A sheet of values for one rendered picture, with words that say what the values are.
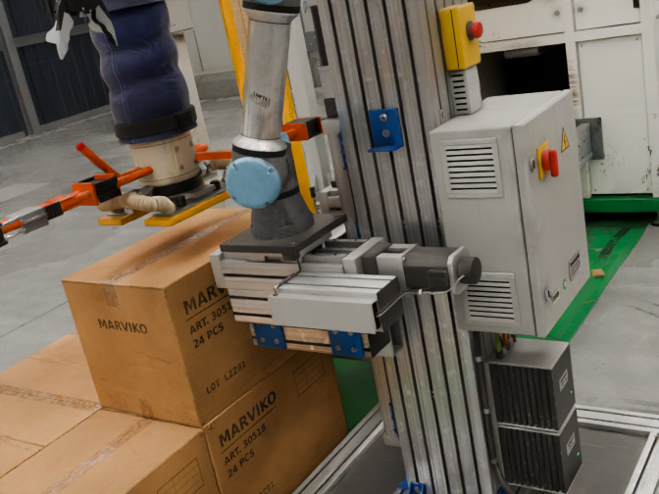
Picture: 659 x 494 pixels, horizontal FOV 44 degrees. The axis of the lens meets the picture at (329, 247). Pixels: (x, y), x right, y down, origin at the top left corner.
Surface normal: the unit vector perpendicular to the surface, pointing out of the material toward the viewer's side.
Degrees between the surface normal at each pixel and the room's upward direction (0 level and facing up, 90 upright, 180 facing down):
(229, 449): 90
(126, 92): 75
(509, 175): 90
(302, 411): 90
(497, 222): 90
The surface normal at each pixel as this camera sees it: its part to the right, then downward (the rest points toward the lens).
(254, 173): -0.13, 0.45
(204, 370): 0.81, 0.03
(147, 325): -0.55, 0.36
